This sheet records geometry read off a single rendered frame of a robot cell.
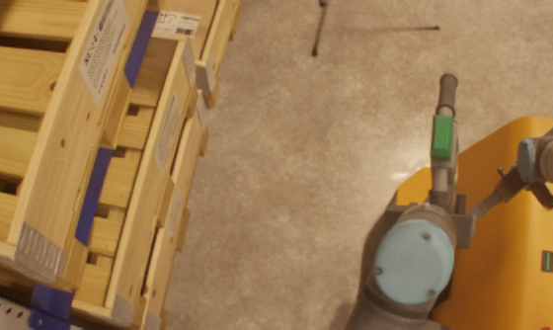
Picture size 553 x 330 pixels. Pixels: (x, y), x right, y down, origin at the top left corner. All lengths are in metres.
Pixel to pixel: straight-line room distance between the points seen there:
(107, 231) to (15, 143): 0.56
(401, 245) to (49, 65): 0.87
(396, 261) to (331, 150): 1.91
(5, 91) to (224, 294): 1.39
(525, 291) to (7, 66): 1.40
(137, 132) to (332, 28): 1.36
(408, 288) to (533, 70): 2.44
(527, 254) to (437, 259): 0.99
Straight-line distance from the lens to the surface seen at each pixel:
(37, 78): 1.29
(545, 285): 1.64
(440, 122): 1.06
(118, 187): 1.73
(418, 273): 0.66
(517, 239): 1.66
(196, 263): 2.41
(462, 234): 0.86
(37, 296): 1.27
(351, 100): 2.67
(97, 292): 1.67
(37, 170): 0.96
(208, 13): 2.32
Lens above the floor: 2.34
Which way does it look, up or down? 68 degrees down
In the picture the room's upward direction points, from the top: straight up
